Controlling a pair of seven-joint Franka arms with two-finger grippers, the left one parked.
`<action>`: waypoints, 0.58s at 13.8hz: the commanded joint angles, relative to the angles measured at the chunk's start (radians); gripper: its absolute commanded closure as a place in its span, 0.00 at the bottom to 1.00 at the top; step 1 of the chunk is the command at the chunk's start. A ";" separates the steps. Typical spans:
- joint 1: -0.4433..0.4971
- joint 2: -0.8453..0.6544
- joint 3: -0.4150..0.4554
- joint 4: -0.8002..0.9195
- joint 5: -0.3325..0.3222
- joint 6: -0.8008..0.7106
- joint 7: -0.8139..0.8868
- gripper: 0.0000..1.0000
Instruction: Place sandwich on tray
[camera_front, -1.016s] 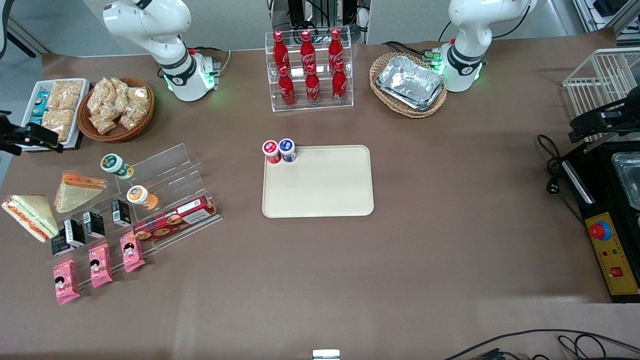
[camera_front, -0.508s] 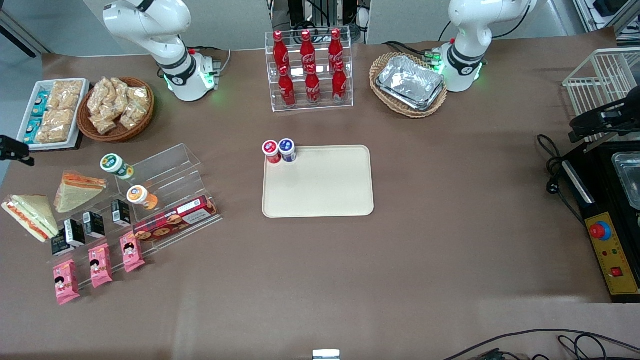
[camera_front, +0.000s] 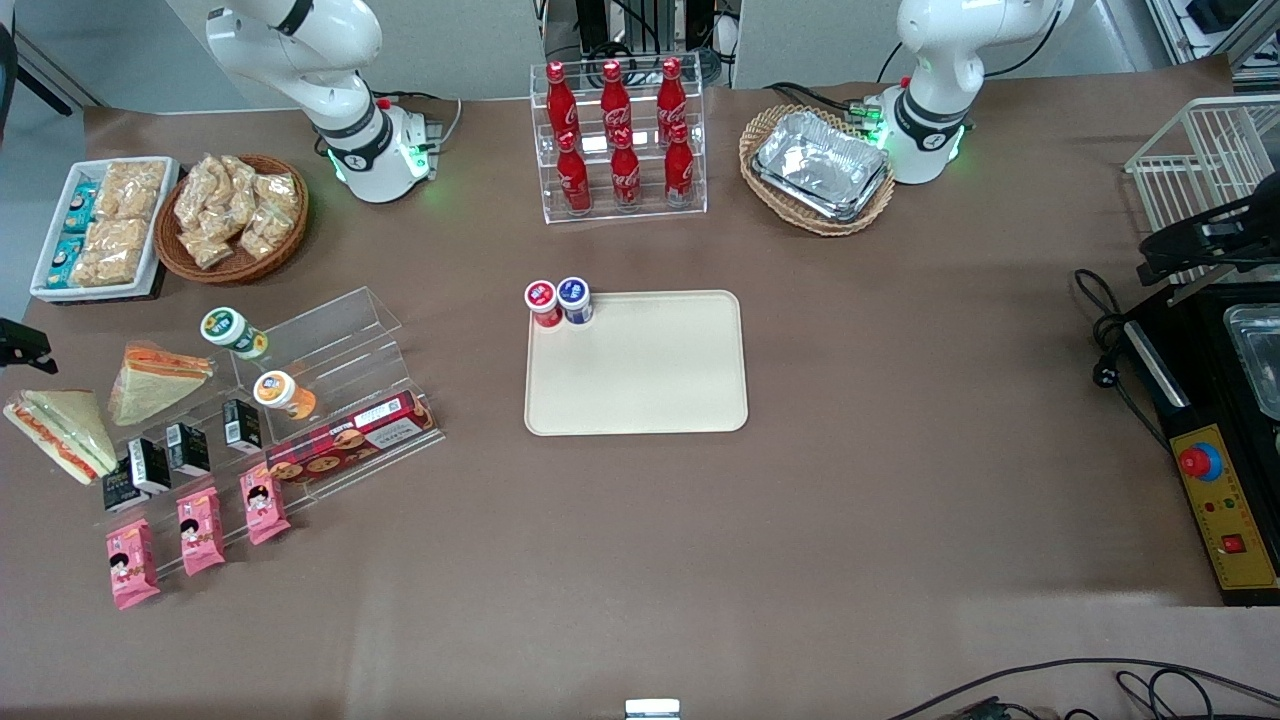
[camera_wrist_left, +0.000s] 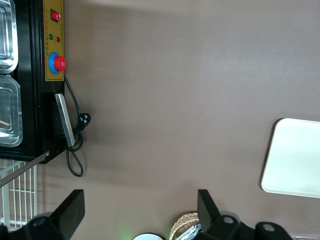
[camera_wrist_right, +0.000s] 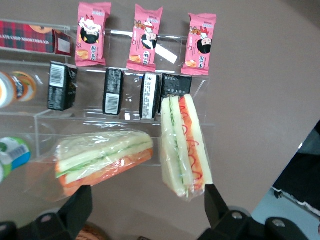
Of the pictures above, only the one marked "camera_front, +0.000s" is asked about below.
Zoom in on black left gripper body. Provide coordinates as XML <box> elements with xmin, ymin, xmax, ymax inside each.
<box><xmin>1200</xmin><ymin>194</ymin><xmax>1280</xmax><ymax>269</ymax></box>

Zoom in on triangular sandwich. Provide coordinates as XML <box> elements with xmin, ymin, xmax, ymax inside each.
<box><xmin>107</xmin><ymin>342</ymin><xmax>215</xmax><ymax>427</ymax></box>
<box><xmin>3</xmin><ymin>389</ymin><xmax>120</xmax><ymax>487</ymax></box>

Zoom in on cream plastic tray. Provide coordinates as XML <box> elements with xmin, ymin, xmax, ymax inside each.
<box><xmin>523</xmin><ymin>289</ymin><xmax>750</xmax><ymax>438</ymax></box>

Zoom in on white rectangular bin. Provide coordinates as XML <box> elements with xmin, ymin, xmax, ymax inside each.
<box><xmin>29</xmin><ymin>156</ymin><xmax>182</xmax><ymax>303</ymax></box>

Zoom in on blue snack pack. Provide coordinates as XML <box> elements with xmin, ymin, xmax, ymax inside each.
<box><xmin>45</xmin><ymin>236</ymin><xmax>87</xmax><ymax>290</ymax></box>
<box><xmin>63</xmin><ymin>182</ymin><xmax>100</xmax><ymax>235</ymax></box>

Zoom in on flat steel bar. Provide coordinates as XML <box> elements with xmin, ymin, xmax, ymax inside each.
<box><xmin>1124</xmin><ymin>319</ymin><xmax>1192</xmax><ymax>408</ymax></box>

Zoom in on stainless steel pan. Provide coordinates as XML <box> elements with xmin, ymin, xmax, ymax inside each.
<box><xmin>1224</xmin><ymin>304</ymin><xmax>1280</xmax><ymax>422</ymax></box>

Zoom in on yellow cracker pack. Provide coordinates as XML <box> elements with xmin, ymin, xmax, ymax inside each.
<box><xmin>96</xmin><ymin>160</ymin><xmax>168</xmax><ymax>222</ymax></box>
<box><xmin>70</xmin><ymin>218</ymin><xmax>153</xmax><ymax>289</ymax></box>

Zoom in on black food warmer yellow panel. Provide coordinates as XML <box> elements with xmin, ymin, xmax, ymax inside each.
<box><xmin>1122</xmin><ymin>285</ymin><xmax>1280</xmax><ymax>607</ymax></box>

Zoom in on small black drink carton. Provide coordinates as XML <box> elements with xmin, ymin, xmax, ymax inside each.
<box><xmin>221</xmin><ymin>398</ymin><xmax>264</xmax><ymax>454</ymax></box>
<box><xmin>128</xmin><ymin>437</ymin><xmax>173</xmax><ymax>496</ymax></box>
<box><xmin>165</xmin><ymin>422</ymin><xmax>212</xmax><ymax>478</ymax></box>
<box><xmin>102</xmin><ymin>466</ymin><xmax>143</xmax><ymax>514</ymax></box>

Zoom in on clear bag of snacks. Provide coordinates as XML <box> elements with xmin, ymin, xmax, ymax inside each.
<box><xmin>173</xmin><ymin>160</ymin><xmax>226</xmax><ymax>236</ymax></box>
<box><xmin>237</xmin><ymin>205</ymin><xmax>296</xmax><ymax>261</ymax></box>
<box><xmin>180</xmin><ymin>228</ymin><xmax>237</xmax><ymax>271</ymax></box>
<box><xmin>212</xmin><ymin>154</ymin><xmax>263</xmax><ymax>213</ymax></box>
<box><xmin>255</xmin><ymin>172</ymin><xmax>301</xmax><ymax>216</ymax></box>

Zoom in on green lid yogurt cup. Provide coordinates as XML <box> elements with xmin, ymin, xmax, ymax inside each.
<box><xmin>199</xmin><ymin>306</ymin><xmax>269</xmax><ymax>361</ymax></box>

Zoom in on dark brown wicker basket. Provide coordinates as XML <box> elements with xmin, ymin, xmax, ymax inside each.
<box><xmin>154</xmin><ymin>153</ymin><xmax>310</xmax><ymax>287</ymax></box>

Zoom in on pink snack pack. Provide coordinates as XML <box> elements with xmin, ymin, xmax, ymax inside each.
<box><xmin>240</xmin><ymin>464</ymin><xmax>292</xmax><ymax>547</ymax></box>
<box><xmin>105</xmin><ymin>517</ymin><xmax>162</xmax><ymax>612</ymax></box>
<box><xmin>176</xmin><ymin>486</ymin><xmax>228</xmax><ymax>578</ymax></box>

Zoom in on orange lid yogurt cup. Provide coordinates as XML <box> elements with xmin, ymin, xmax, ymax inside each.
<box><xmin>252</xmin><ymin>370</ymin><xmax>319</xmax><ymax>421</ymax></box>

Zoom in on dark stand leg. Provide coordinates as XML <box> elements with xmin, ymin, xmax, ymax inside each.
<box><xmin>0</xmin><ymin>18</ymin><xmax>77</xmax><ymax>117</ymax></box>

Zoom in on clear acrylic tiered stand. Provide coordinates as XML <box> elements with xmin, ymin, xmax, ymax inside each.
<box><xmin>100</xmin><ymin>286</ymin><xmax>447</xmax><ymax>579</ymax></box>

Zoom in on red cookie box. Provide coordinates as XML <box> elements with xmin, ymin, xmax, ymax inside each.
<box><xmin>266</xmin><ymin>391</ymin><xmax>438</xmax><ymax>486</ymax></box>

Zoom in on aluminium foil container stack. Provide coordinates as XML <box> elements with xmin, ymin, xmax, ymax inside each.
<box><xmin>751</xmin><ymin>110</ymin><xmax>892</xmax><ymax>223</ymax></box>

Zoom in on light woven wicker basket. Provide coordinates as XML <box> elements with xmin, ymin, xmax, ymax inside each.
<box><xmin>739</xmin><ymin>104</ymin><xmax>897</xmax><ymax>238</ymax></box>

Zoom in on red cola bottle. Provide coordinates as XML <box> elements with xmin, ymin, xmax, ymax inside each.
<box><xmin>609</xmin><ymin>128</ymin><xmax>644</xmax><ymax>210</ymax></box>
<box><xmin>599</xmin><ymin>60</ymin><xmax>633</xmax><ymax>139</ymax></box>
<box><xmin>663</xmin><ymin>122</ymin><xmax>697</xmax><ymax>206</ymax></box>
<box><xmin>656</xmin><ymin>56</ymin><xmax>689</xmax><ymax>136</ymax></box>
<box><xmin>545</xmin><ymin>61</ymin><xmax>580</xmax><ymax>141</ymax></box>
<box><xmin>556</xmin><ymin>130</ymin><xmax>593</xmax><ymax>214</ymax></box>

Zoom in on red lid yogurt cup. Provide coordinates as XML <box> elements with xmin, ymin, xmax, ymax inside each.
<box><xmin>524</xmin><ymin>280</ymin><xmax>563</xmax><ymax>329</ymax></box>

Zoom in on clear acrylic bottle rack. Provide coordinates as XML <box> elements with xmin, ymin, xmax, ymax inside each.
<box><xmin>529</xmin><ymin>60</ymin><xmax>709</xmax><ymax>225</ymax></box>

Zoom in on blue lid yogurt cup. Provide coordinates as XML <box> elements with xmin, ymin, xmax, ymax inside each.
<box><xmin>556</xmin><ymin>276</ymin><xmax>595</xmax><ymax>326</ymax></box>

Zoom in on black background equipment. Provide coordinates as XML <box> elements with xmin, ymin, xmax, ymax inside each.
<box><xmin>536</xmin><ymin>0</ymin><xmax>743</xmax><ymax>89</ymax></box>

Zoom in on black power cable with plug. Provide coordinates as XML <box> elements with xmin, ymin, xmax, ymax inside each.
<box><xmin>1074</xmin><ymin>267</ymin><xmax>1173</xmax><ymax>453</ymax></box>

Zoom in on white wire rack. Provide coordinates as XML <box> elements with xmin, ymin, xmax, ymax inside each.
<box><xmin>1124</xmin><ymin>95</ymin><xmax>1280</xmax><ymax>293</ymax></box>

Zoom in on aluminium frame structure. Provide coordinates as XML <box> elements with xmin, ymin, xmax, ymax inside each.
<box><xmin>1145</xmin><ymin>0</ymin><xmax>1280</xmax><ymax>93</ymax></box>

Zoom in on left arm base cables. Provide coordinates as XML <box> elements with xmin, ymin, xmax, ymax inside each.
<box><xmin>766</xmin><ymin>80</ymin><xmax>885</xmax><ymax>126</ymax></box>

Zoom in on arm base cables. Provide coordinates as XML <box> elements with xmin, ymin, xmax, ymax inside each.
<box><xmin>374</xmin><ymin>91</ymin><xmax>465</xmax><ymax>153</ymax></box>
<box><xmin>766</xmin><ymin>80</ymin><xmax>885</xmax><ymax>126</ymax></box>

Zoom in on black floor cables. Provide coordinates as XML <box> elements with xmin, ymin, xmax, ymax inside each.
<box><xmin>885</xmin><ymin>657</ymin><xmax>1280</xmax><ymax>720</ymax></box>

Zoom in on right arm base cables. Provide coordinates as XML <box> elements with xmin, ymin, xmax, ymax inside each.
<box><xmin>374</xmin><ymin>91</ymin><xmax>465</xmax><ymax>153</ymax></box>

